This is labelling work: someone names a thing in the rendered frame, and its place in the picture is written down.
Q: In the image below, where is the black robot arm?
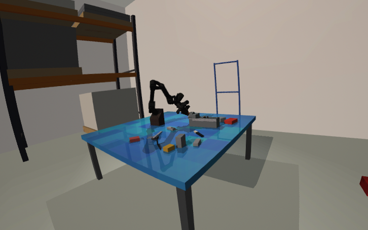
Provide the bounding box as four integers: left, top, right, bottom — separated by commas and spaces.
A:
149, 80, 189, 116

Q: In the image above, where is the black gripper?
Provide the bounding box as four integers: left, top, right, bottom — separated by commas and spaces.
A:
176, 102, 190, 116

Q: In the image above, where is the orange-brown rectangular block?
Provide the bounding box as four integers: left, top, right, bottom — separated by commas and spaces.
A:
163, 144, 175, 152

